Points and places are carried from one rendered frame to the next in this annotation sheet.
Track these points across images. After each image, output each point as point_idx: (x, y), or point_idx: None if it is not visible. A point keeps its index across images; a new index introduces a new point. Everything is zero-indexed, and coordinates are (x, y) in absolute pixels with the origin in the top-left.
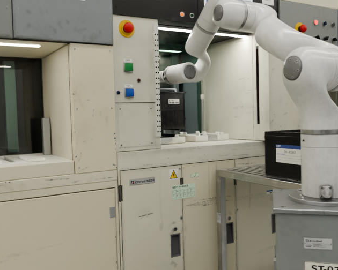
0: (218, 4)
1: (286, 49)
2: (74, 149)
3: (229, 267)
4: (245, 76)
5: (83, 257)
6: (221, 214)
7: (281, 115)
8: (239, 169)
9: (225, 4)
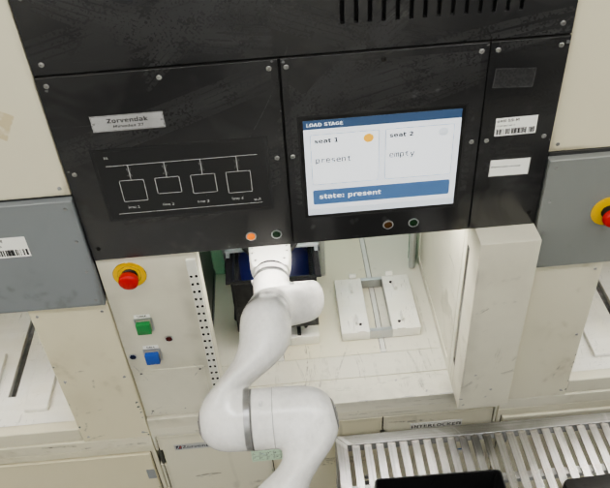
0: (199, 413)
1: None
2: (76, 420)
3: None
4: (454, 265)
5: None
6: (339, 487)
7: (497, 375)
8: (371, 452)
9: (204, 429)
